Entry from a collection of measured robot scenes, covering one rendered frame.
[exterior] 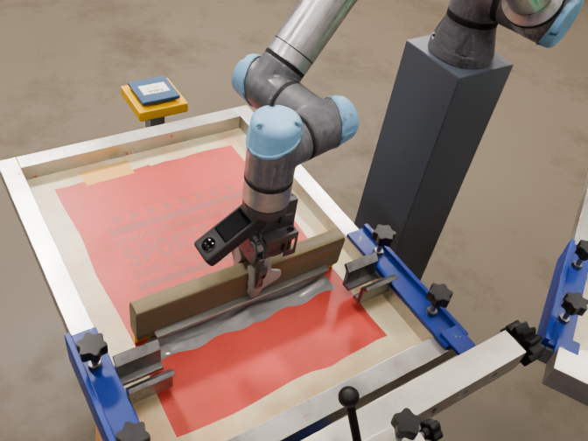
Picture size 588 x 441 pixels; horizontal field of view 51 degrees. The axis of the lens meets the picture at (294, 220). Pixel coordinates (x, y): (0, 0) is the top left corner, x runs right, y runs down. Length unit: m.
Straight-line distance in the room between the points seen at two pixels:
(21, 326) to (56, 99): 1.40
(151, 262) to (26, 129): 2.05
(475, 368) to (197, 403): 0.45
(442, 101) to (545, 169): 2.08
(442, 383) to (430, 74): 0.74
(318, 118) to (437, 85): 0.59
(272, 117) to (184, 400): 0.46
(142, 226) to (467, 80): 0.77
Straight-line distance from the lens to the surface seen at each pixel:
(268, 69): 0.99
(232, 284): 1.04
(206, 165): 1.40
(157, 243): 1.22
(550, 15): 1.31
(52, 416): 2.13
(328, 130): 0.91
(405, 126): 1.56
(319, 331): 1.11
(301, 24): 0.99
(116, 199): 1.32
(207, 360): 1.06
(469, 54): 1.45
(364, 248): 1.20
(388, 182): 1.66
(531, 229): 3.06
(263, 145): 0.85
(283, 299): 1.13
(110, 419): 0.96
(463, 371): 1.03
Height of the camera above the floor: 1.84
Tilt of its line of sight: 44 degrees down
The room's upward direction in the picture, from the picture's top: 11 degrees clockwise
